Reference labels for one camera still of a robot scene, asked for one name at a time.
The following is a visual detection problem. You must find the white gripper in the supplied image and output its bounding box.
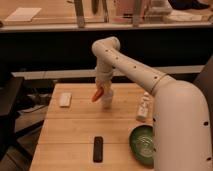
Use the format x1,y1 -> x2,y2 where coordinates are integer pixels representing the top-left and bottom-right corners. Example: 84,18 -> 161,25
95,69 -> 113,92

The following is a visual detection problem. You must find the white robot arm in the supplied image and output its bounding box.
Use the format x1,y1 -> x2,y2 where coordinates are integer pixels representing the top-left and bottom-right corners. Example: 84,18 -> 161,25
92,37 -> 213,171

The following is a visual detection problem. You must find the white ceramic cup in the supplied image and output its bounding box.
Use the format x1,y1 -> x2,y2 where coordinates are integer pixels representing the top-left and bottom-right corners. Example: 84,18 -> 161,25
101,90 -> 113,109

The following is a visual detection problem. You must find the white rectangular sponge block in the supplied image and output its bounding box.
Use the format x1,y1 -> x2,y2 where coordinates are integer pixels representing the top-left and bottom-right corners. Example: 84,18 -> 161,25
59,93 -> 72,107

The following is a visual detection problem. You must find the white small bottle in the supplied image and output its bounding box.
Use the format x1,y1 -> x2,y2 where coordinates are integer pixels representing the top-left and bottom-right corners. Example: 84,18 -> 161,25
136,92 -> 150,122

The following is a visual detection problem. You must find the black rectangular remote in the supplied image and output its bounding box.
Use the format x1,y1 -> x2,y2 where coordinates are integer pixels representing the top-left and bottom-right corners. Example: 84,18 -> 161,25
93,136 -> 103,163

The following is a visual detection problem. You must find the green glass bowl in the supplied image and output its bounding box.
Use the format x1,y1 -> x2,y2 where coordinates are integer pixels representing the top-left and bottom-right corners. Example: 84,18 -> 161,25
129,125 -> 154,167

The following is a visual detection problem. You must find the metal table leg left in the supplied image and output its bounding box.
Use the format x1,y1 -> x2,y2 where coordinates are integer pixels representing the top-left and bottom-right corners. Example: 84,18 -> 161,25
74,0 -> 85,28

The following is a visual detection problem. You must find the metal table leg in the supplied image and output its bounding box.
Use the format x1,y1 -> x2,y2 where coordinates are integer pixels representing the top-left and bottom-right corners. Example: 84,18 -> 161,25
132,0 -> 142,27
74,0 -> 85,28

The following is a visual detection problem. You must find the metal table leg right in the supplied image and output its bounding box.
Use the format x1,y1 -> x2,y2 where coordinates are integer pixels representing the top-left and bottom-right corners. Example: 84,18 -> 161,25
132,0 -> 142,27

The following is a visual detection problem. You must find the white paper on floor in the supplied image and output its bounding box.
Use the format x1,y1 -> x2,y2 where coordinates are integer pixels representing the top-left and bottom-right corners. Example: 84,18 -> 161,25
6,7 -> 41,22

